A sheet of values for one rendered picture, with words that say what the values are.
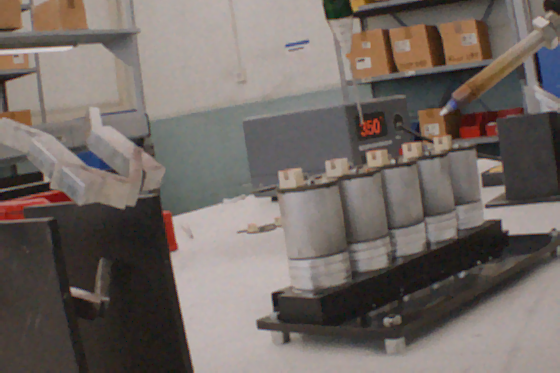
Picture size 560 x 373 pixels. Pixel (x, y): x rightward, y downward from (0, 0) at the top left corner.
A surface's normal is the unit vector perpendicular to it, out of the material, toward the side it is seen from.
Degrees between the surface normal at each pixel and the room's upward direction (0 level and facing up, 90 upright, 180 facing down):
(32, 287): 90
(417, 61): 89
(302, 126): 90
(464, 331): 0
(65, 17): 89
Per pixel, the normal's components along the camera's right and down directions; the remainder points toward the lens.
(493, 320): -0.15, -0.99
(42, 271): -0.58, 0.14
